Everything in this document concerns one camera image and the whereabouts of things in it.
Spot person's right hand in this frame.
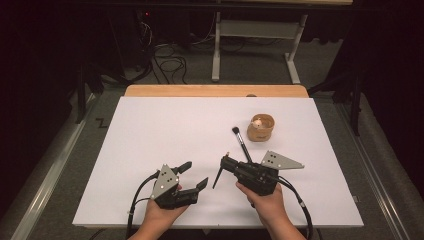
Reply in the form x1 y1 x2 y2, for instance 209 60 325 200
235 181 291 231

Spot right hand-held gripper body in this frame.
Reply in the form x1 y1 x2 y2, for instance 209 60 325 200
229 150 305 197

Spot wooden table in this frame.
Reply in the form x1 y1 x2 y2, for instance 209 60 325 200
124 84 310 99

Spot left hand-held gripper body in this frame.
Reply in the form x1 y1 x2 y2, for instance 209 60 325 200
149 163 200 210

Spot black floor cables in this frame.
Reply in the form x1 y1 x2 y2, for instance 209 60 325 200
151 43 188 85

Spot hanging cable bundle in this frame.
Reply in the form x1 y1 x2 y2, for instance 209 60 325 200
134 9 156 73

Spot white metal desk frame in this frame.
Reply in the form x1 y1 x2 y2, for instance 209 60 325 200
211 11 309 85

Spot right hand-held gripper cable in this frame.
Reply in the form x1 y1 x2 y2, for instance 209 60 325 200
276 175 314 240

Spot aluminium floor rail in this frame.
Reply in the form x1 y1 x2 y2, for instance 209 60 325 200
336 103 411 240
9 93 98 240

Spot white table board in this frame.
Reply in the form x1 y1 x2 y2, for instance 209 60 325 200
72 96 364 229

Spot wooden brush holder cup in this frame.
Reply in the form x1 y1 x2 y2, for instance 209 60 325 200
246 113 276 143

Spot black makeup brush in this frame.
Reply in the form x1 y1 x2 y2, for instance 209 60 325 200
231 126 253 164

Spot black metal stand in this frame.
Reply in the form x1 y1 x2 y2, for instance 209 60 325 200
308 71 363 136
74 63 104 124

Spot person's left hand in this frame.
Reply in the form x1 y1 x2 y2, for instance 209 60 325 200
141 184 190 233

